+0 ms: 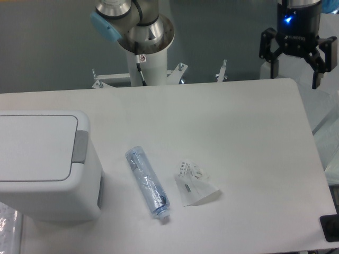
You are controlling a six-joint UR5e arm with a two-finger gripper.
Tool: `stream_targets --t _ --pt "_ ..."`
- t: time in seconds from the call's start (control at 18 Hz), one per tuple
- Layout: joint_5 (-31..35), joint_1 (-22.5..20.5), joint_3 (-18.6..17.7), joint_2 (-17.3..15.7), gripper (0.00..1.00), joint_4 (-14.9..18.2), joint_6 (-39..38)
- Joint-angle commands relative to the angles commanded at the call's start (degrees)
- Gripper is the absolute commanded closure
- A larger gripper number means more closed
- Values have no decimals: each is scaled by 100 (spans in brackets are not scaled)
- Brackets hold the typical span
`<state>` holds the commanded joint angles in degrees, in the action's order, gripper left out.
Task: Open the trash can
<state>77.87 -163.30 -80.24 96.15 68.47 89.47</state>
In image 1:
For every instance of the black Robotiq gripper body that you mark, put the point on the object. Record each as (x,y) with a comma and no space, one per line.
(298,26)

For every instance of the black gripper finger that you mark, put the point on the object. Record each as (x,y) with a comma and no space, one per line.
(265,51)
(321,55)

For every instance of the silver robot arm blue cap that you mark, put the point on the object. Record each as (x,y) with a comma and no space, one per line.
(145,35)

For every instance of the white plastic trash can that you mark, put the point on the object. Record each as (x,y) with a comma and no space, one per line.
(77,198)

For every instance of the white trash can lid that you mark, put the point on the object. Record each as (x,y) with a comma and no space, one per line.
(39,148)

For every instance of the silver table clamp bolt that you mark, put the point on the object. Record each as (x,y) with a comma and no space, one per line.
(221,75)

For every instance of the crumpled white paper wrapper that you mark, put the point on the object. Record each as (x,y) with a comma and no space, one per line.
(194,185)

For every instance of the black device at table edge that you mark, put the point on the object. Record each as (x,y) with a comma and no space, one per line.
(329,225)

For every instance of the empty clear plastic bottle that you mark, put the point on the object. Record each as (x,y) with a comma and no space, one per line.
(149,185)

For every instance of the clear plastic sheet bottom left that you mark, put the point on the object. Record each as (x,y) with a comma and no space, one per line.
(11,229)

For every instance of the white metal base bracket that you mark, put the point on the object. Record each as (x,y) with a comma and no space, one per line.
(173,77)

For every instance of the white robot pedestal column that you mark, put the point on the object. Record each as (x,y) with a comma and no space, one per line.
(154,65)

